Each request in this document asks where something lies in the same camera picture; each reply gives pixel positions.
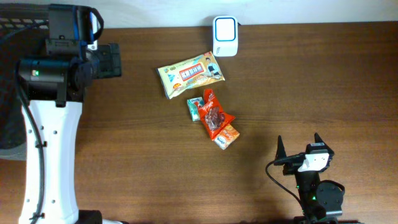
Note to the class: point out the grey plastic mesh basket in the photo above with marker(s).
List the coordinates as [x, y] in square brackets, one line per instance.
[20, 36]

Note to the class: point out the red snack bag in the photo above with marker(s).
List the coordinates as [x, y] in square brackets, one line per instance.
[212, 114]

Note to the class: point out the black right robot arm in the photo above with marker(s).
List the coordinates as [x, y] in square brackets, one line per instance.
[321, 200]

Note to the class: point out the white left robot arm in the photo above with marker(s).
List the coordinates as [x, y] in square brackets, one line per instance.
[51, 89]

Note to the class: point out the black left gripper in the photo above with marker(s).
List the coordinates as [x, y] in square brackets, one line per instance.
[109, 60]

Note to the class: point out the white barcode scanner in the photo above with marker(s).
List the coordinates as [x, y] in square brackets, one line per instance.
[225, 36]

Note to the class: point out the teal tissue pack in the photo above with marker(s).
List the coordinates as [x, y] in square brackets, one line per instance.
[193, 105]

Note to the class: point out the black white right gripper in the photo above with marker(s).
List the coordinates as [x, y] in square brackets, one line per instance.
[290, 167]

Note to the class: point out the beige wet wipes pack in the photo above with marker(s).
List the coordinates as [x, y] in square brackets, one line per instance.
[191, 73]

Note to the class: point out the orange tissue pack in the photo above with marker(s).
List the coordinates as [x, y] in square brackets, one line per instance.
[226, 136]

